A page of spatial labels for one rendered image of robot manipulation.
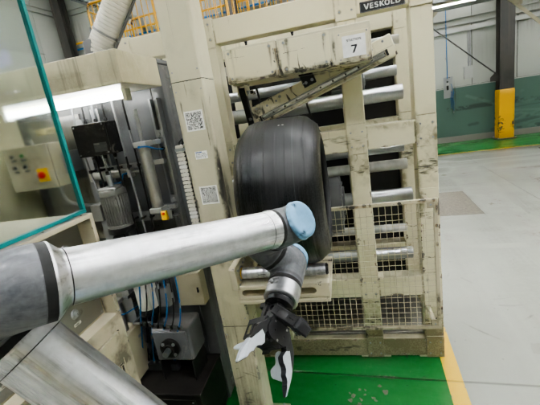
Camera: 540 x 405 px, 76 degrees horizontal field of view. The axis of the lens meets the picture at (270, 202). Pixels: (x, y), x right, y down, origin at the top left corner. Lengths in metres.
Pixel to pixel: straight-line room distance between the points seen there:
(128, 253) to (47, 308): 0.13
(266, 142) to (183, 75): 0.41
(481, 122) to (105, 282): 10.65
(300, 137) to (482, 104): 9.84
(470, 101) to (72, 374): 10.59
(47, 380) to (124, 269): 0.20
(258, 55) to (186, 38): 0.33
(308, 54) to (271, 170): 0.59
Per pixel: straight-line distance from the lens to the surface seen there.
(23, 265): 0.55
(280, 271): 0.91
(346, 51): 1.54
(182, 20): 1.41
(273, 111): 1.69
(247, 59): 1.59
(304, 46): 1.55
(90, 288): 0.58
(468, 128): 10.86
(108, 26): 1.90
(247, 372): 1.77
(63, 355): 0.68
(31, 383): 0.69
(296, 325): 0.78
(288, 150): 1.15
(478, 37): 10.98
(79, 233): 1.33
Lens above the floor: 1.49
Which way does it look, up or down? 14 degrees down
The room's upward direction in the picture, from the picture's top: 9 degrees counter-clockwise
